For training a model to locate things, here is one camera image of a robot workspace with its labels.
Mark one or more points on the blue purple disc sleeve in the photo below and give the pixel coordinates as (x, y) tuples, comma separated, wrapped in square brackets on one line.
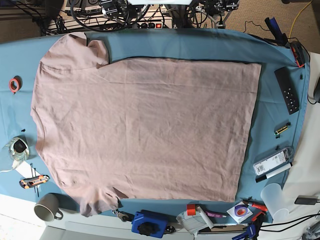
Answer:
[(240, 212)]

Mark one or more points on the blue plastic box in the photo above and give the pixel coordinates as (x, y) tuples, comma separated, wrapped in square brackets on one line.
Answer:
[(150, 224)]

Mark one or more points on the clear plastic package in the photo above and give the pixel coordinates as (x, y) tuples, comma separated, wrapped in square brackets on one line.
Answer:
[(273, 161)]

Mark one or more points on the orange utility knife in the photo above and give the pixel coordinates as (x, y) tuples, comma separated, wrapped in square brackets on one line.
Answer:
[(33, 182)]

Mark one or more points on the orange black clamp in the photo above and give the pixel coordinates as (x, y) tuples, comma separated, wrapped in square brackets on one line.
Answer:
[(298, 53)]

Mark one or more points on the clear tape roll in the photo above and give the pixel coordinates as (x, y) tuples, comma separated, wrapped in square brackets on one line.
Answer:
[(17, 149)]

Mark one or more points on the blue bar clamp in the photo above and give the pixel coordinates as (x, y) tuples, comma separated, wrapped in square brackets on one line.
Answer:
[(252, 230)]

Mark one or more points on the black white marker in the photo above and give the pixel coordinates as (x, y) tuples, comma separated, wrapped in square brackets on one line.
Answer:
[(274, 172)]

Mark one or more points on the black power adapter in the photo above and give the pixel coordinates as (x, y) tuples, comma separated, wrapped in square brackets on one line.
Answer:
[(306, 200)]

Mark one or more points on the pink T-shirt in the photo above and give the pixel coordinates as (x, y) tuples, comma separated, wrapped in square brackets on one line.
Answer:
[(141, 128)]

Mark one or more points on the black remote control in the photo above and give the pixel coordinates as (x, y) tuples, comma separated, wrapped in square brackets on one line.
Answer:
[(287, 89)]

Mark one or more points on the red tape roll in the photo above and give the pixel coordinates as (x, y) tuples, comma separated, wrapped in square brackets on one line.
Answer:
[(15, 84)]

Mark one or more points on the white paper tube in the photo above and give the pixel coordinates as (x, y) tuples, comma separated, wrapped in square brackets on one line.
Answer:
[(205, 217)]

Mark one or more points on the red plastic block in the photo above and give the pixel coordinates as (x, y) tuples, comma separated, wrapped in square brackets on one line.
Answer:
[(191, 209)]

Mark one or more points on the translucent plastic cup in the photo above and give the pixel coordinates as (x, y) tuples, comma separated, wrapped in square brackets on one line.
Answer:
[(273, 198)]

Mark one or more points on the grey ceramic mug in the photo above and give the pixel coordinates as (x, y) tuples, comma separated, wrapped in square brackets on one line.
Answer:
[(47, 208)]

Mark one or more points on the pink pen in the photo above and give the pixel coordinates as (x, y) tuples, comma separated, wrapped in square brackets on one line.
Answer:
[(215, 214)]

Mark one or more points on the blue table cloth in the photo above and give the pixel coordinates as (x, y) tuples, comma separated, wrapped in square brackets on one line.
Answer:
[(22, 57)]

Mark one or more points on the red handled pliers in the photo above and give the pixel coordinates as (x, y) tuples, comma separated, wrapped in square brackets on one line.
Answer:
[(254, 204)]

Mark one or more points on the white power strip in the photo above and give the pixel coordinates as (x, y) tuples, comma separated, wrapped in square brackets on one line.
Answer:
[(154, 24)]

